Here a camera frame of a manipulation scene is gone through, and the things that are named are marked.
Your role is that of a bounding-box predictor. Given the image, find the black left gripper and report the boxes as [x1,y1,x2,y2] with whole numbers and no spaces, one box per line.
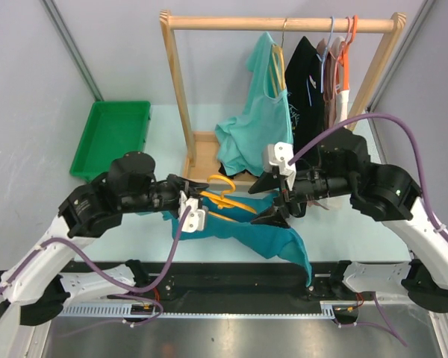
[120,173,209,213]

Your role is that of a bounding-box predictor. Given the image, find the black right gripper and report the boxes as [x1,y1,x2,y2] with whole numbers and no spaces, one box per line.
[248,167,353,229]

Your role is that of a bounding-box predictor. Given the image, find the teal blue t shirt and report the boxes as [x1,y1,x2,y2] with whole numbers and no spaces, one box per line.
[180,198,312,287]

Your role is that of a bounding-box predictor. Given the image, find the yellow plastic hanger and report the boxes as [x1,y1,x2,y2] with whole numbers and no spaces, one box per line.
[201,174,257,214]

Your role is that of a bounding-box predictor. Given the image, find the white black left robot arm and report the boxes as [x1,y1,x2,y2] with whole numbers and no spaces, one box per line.
[0,151,208,326]

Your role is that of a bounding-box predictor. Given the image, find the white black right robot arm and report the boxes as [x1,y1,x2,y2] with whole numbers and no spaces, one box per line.
[249,128,448,313]

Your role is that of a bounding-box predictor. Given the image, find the mint green t shirt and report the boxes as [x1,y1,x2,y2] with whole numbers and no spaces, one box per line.
[215,32,293,178]

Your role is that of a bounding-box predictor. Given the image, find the black t shirt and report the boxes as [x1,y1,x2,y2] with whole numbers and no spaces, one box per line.
[218,35,327,180]

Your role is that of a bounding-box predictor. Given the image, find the wooden hanger metal hook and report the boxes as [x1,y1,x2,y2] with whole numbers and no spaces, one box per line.
[269,18,287,97]

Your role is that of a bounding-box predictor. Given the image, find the light blue plastic hanger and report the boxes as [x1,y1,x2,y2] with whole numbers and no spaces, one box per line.
[316,16,335,94]

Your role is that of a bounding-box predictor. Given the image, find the orange plastic hanger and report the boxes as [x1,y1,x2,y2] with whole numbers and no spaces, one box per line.
[339,15,358,91]

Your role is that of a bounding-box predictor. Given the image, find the pink plastic hanger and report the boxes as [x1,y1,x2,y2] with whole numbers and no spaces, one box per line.
[329,17,353,76]

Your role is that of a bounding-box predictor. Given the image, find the wooden clothes rack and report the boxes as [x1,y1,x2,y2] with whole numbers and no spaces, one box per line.
[159,10,407,183]

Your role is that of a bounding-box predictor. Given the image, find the green plastic tray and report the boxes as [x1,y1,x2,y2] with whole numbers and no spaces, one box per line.
[69,101,151,182]

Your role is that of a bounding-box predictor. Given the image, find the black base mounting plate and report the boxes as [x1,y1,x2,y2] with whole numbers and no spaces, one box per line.
[59,260,411,324]

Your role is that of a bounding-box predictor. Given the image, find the white garment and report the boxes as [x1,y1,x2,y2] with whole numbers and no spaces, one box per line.
[309,36,351,210]

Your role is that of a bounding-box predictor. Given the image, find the pink beige garment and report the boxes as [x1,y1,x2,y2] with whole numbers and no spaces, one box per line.
[317,39,336,130]

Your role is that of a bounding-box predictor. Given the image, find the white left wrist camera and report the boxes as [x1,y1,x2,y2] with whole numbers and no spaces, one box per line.
[178,193,208,233]

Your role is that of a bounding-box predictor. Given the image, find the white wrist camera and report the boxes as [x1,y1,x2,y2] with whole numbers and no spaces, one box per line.
[263,142,296,190]
[178,193,208,233]

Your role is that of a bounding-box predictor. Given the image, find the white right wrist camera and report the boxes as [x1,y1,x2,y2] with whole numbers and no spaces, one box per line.
[263,142,296,190]

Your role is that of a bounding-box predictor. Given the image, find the white slotted cable duct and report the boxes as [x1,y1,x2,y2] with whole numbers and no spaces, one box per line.
[59,301,335,320]

